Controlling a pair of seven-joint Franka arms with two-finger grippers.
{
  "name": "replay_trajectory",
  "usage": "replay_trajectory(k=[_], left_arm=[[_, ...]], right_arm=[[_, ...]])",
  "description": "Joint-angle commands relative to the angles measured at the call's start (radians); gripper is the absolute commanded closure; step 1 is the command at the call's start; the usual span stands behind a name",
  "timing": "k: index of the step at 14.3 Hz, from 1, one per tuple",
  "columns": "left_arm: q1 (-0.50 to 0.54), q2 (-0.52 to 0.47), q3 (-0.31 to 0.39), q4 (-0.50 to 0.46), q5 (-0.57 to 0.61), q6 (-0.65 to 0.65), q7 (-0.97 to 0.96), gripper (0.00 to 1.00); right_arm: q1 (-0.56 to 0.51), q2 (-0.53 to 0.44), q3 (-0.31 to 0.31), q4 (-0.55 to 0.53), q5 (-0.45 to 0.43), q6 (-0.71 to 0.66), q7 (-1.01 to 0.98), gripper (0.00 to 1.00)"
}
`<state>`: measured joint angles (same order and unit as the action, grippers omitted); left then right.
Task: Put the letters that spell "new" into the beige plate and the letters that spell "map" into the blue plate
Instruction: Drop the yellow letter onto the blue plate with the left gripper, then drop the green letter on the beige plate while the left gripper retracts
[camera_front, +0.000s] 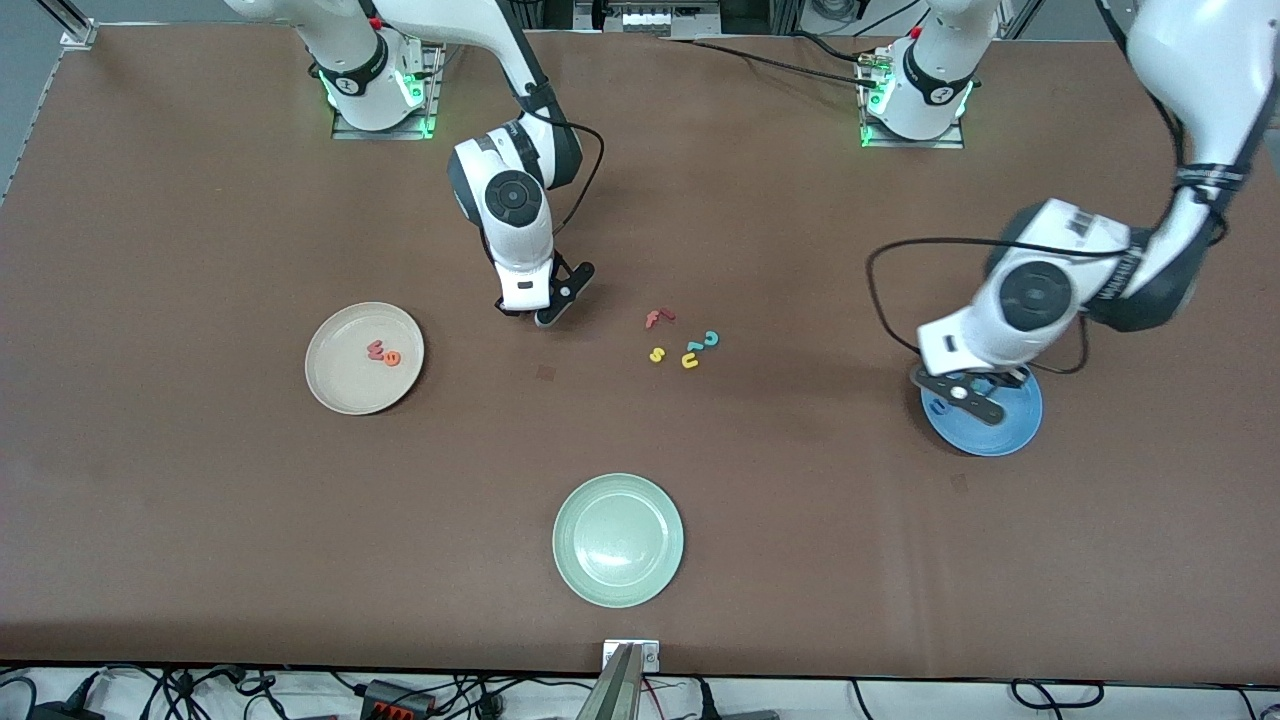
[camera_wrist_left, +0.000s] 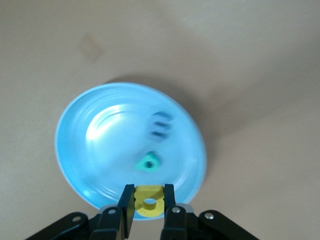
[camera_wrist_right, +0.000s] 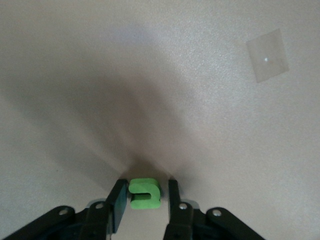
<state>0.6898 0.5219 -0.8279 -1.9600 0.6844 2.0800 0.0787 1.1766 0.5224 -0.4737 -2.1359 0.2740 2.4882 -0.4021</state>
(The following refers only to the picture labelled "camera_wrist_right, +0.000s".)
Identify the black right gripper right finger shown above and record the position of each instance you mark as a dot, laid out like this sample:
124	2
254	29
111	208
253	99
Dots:
182	222

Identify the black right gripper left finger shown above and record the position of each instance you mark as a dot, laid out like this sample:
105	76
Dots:
95	222

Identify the green foam letter u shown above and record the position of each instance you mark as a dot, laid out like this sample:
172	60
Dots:
145	203

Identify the square clear tape patch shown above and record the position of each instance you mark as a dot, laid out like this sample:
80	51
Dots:
267	56

